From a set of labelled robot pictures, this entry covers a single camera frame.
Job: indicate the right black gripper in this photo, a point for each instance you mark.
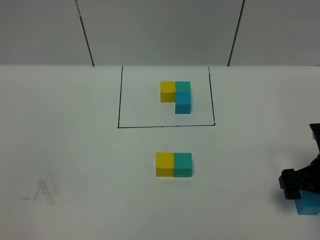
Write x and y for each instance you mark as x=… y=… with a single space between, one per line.
x=305 y=179

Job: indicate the blue template block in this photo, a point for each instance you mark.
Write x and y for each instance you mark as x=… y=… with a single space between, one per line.
x=183 y=103

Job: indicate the green template block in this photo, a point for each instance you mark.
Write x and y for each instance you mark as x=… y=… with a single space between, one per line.
x=182 y=86

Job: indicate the yellow template block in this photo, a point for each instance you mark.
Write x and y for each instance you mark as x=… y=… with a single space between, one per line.
x=167 y=91

